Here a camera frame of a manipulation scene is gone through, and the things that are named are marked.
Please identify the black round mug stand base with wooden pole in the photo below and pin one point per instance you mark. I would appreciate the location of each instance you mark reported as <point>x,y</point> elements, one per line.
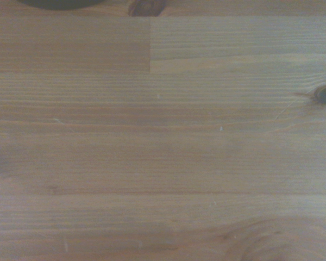
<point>59,3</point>

